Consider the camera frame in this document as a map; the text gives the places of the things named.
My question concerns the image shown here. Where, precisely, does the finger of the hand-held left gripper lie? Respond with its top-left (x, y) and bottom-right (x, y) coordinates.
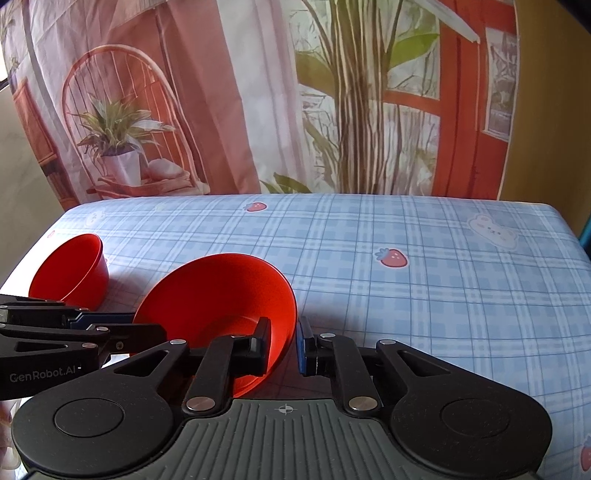
top-left (0, 323), bottom-right (168, 366)
top-left (0, 298), bottom-right (136, 330)

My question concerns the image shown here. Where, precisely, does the checked blue tablecloth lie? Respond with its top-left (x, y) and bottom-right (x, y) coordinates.
top-left (0, 193), bottom-right (591, 480)

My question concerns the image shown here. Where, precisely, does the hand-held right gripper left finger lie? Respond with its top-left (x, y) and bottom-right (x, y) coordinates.
top-left (112, 316), bottom-right (273, 416)

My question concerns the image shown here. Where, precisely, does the blue curtain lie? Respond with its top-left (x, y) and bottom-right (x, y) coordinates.
top-left (574, 210), bottom-right (591, 266)

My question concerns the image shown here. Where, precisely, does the printed backdrop cloth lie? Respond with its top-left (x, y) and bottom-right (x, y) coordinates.
top-left (0, 0), bottom-right (519, 209)

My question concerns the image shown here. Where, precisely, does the red plastic bowl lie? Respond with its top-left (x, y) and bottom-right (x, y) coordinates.
top-left (28, 233), bottom-right (110, 310)
top-left (132, 253), bottom-right (299, 400)

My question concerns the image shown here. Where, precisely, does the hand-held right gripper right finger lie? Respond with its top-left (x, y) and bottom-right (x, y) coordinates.
top-left (298, 318), bottom-right (463, 414)

